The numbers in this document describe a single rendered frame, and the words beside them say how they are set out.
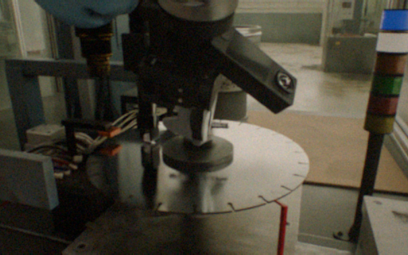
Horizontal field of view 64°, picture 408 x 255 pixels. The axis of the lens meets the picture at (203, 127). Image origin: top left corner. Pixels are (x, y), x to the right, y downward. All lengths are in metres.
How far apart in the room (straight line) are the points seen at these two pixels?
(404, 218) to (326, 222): 0.25
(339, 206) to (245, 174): 0.40
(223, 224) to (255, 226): 0.05
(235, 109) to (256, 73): 0.87
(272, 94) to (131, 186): 0.20
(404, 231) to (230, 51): 0.31
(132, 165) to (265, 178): 0.18
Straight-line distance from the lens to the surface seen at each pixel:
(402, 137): 1.18
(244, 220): 0.53
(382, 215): 0.50
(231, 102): 1.19
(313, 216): 0.75
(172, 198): 0.39
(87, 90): 1.16
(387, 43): 0.57
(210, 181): 0.42
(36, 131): 0.86
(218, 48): 0.33
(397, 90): 0.59
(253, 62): 0.35
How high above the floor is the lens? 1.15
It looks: 19 degrees down
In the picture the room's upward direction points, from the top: straight up
